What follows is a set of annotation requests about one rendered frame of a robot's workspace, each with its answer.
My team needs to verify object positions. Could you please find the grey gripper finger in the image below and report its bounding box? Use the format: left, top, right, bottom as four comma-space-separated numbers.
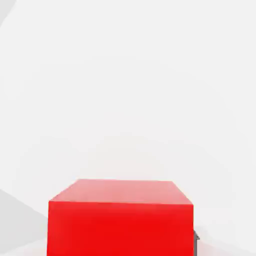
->
193, 229, 216, 256

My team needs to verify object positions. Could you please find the small red cube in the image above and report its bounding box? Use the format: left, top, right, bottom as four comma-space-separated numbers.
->
46, 178, 195, 256

